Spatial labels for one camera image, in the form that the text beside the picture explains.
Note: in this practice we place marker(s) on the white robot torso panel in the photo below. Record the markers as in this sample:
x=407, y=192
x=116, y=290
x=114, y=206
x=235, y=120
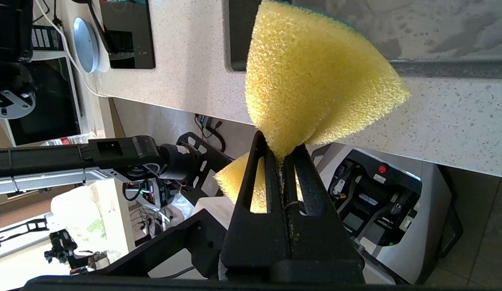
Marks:
x=212, y=208

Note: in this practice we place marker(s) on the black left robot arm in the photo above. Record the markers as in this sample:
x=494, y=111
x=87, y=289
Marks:
x=53, y=157

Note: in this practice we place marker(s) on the black perforated robot bracket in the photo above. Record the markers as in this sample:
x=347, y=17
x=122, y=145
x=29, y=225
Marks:
x=210, y=155

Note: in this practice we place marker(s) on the black and white power strip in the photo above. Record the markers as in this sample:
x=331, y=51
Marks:
x=47, y=38

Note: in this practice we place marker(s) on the yellow and green sponge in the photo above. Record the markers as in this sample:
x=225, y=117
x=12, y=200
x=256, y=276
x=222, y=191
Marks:
x=311, y=72

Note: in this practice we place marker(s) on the black cooktop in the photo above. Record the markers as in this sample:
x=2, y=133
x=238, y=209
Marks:
x=127, y=32

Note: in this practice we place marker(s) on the white framed black appliance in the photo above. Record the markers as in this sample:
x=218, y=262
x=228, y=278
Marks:
x=45, y=105

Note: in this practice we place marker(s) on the stainless steel sink basin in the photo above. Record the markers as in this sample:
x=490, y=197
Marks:
x=239, y=32

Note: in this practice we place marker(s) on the round grey disc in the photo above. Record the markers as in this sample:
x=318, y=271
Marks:
x=86, y=44

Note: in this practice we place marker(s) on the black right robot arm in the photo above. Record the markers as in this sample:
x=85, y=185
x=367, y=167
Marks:
x=8, y=40

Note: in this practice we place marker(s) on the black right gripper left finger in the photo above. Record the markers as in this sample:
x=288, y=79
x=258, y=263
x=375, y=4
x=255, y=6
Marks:
x=255, y=242

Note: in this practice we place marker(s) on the grey robot base chassis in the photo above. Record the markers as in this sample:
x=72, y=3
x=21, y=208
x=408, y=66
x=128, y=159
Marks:
x=429, y=210

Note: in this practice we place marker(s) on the white plastic bag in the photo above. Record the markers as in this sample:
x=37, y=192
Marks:
x=73, y=210

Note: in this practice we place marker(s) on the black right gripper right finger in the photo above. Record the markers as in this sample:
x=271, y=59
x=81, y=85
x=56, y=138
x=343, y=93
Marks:
x=323, y=242

